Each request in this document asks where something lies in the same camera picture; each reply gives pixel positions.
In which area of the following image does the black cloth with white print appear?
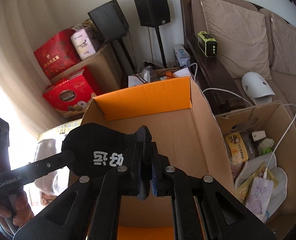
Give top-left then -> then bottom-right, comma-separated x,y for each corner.
61,122 -> 152,201

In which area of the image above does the orange cardboard box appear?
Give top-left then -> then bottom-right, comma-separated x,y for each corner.
81,77 -> 230,239

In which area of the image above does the person's left hand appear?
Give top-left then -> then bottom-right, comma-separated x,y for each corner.
0,191 -> 35,230

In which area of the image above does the floral purple pouch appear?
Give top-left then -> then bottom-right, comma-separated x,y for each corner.
245,177 -> 274,222

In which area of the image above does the yellow snack jar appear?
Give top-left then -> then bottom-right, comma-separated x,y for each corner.
225,129 -> 256,165

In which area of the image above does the open brown cardboard box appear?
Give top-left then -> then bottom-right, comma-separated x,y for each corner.
215,101 -> 296,239

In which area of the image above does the white curtain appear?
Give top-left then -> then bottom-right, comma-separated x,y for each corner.
0,0 -> 62,136

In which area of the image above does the red Ferrero Collection gift bag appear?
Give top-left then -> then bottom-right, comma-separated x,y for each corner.
43,66 -> 104,118

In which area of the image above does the brown sofa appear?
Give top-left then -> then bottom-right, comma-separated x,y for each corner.
180,0 -> 296,125

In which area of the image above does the white dome device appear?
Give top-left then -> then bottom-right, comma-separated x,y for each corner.
241,72 -> 275,105

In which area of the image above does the brown cardboard box under bags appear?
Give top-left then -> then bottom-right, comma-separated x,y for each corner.
51,45 -> 122,94

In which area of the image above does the red tea gift bag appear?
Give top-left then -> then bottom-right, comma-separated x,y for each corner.
34,29 -> 81,80

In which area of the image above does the blue white small box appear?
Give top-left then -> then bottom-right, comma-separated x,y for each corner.
172,44 -> 190,68

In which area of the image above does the white tissue pack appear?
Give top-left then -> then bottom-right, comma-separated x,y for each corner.
70,26 -> 100,60

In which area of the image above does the green black portable radio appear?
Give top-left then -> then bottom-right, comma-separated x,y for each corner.
197,31 -> 217,57

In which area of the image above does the beige sofa cushion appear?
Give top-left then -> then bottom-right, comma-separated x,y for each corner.
270,14 -> 296,76
200,0 -> 271,80

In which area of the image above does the left black speaker on stand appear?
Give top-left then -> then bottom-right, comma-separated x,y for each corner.
88,0 -> 137,74

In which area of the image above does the black speaker on stand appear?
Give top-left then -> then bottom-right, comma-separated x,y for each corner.
88,0 -> 137,74
134,0 -> 171,68

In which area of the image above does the right black speaker on stand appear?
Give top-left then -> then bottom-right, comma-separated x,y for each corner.
134,0 -> 171,68

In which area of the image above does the white charging cable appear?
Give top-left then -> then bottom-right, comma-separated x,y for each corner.
201,87 -> 296,179

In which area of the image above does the white plastic bag with cables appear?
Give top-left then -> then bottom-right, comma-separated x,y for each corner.
128,61 -> 198,88

